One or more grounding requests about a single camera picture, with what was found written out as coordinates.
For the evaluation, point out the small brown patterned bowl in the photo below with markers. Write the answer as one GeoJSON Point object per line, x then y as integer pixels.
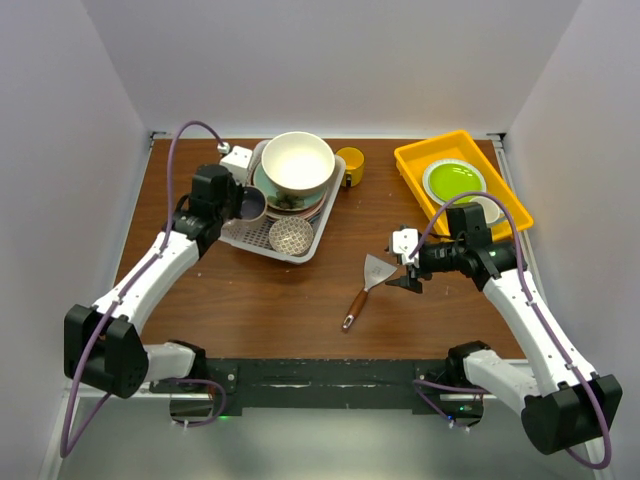
{"type": "Point", "coordinates": [291, 236]}

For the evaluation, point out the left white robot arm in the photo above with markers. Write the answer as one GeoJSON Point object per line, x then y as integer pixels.
{"type": "Point", "coordinates": [102, 344]}

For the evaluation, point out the mint green flower plate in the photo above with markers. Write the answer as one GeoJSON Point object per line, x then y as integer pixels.
{"type": "Point", "coordinates": [280, 200]}

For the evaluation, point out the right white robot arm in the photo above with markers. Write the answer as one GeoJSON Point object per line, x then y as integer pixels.
{"type": "Point", "coordinates": [563, 401]}

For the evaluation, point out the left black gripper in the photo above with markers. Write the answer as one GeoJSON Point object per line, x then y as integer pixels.
{"type": "Point", "coordinates": [238, 191]}

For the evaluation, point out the pink polka dot plate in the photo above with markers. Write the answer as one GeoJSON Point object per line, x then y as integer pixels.
{"type": "Point", "coordinates": [306, 214]}

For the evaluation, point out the white bowl patterned inside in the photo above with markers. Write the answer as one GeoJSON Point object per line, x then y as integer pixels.
{"type": "Point", "coordinates": [298, 163]}

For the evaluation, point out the green plate white rim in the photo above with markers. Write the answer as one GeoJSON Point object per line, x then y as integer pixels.
{"type": "Point", "coordinates": [444, 179]}

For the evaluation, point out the light blue mug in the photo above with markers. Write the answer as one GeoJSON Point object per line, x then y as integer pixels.
{"type": "Point", "coordinates": [493, 214]}

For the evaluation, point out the pink mug purple interior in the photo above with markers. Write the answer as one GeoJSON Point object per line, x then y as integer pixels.
{"type": "Point", "coordinates": [253, 208]}

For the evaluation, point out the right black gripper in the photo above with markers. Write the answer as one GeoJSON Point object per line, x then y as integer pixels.
{"type": "Point", "coordinates": [407, 282]}

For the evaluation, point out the yellow plastic tray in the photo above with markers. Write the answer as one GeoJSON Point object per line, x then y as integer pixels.
{"type": "Point", "coordinates": [412, 161]}

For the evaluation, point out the white perforated plastic basket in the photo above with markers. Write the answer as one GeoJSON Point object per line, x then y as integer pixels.
{"type": "Point", "coordinates": [256, 240]}

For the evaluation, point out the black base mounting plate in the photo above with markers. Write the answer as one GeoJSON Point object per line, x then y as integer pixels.
{"type": "Point", "coordinates": [319, 384]}

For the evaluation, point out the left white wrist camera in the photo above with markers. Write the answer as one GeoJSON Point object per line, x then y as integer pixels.
{"type": "Point", "coordinates": [236, 160]}

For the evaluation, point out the wooden handle metal scraper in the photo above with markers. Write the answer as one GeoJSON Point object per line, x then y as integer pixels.
{"type": "Point", "coordinates": [376, 271]}

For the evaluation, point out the yellow mug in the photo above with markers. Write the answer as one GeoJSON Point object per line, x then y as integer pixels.
{"type": "Point", "coordinates": [354, 166]}

